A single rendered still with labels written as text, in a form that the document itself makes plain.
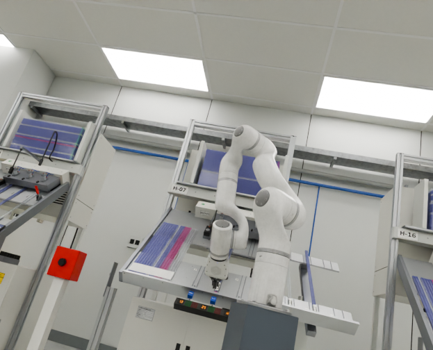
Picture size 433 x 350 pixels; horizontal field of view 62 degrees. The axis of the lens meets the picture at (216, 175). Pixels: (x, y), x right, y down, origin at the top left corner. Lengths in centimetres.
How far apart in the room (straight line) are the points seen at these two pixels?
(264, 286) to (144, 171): 313
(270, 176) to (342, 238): 254
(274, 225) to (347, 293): 261
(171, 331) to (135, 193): 231
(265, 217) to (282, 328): 36
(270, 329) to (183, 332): 95
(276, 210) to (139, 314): 117
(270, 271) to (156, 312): 102
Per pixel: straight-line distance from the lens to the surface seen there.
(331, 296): 382
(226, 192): 159
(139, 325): 218
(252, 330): 123
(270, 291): 128
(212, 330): 210
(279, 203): 129
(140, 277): 187
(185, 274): 190
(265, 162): 149
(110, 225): 416
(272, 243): 130
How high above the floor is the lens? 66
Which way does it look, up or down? 20 degrees up
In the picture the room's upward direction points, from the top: 14 degrees clockwise
